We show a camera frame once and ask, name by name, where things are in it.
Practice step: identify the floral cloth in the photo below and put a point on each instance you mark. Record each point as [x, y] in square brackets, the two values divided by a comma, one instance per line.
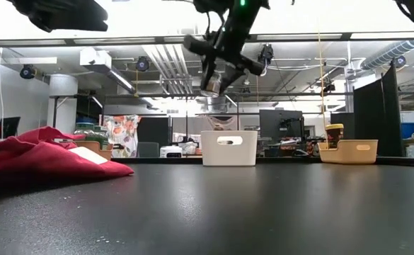
[121, 131]

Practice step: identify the tan plastic bin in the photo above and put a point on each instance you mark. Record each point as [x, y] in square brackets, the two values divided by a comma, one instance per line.
[348, 154]

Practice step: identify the white ceiling light bar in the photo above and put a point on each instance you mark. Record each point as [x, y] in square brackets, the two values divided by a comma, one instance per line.
[29, 60]

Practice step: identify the black table frame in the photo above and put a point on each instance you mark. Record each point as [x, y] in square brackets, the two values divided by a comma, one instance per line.
[178, 161]

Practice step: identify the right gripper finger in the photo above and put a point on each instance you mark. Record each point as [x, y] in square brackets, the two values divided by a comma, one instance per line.
[233, 79]
[206, 76]

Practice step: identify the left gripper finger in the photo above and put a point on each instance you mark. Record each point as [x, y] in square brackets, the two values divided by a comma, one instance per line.
[83, 16]

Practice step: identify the black desk monitor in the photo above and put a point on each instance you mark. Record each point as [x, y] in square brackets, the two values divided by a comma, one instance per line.
[277, 122]

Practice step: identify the black overhead frame bar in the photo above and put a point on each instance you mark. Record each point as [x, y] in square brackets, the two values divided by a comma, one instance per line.
[70, 42]

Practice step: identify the white ceiling unit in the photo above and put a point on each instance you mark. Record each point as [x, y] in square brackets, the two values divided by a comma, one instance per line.
[93, 56]

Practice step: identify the black hanging device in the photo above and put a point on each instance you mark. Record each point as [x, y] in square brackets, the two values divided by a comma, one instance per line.
[266, 56]

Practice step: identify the blue storage bin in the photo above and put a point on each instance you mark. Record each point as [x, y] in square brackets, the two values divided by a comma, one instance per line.
[410, 130]

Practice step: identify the white round column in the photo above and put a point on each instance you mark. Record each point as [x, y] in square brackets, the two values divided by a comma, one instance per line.
[63, 106]

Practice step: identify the yellow-lid spice jar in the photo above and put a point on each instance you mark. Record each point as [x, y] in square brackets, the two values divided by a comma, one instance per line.
[334, 136]

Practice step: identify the tall black partition panel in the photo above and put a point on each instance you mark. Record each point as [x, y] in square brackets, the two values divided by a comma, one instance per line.
[376, 124]

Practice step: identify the white plastic bin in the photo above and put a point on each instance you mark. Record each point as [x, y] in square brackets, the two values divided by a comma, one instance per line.
[228, 156]

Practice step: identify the red cloth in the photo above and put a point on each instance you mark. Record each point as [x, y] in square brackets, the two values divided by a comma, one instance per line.
[33, 159]

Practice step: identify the silver ceiling duct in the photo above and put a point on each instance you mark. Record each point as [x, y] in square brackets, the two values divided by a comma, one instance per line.
[387, 55]
[216, 104]

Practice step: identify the black ceiling camera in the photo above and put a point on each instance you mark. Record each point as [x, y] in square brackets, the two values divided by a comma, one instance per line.
[400, 61]
[142, 64]
[27, 72]

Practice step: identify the white printer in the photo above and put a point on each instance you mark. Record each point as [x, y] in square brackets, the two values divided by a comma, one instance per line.
[171, 151]

